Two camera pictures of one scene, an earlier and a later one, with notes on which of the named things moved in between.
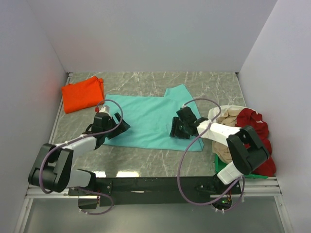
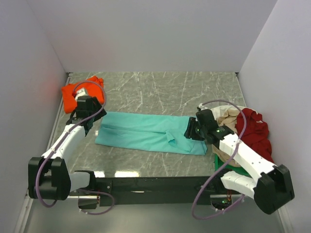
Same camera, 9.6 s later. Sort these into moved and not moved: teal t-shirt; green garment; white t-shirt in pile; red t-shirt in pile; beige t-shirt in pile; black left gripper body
Moved: teal t-shirt; black left gripper body
Not moved: white t-shirt in pile; beige t-shirt in pile; red t-shirt in pile; green garment
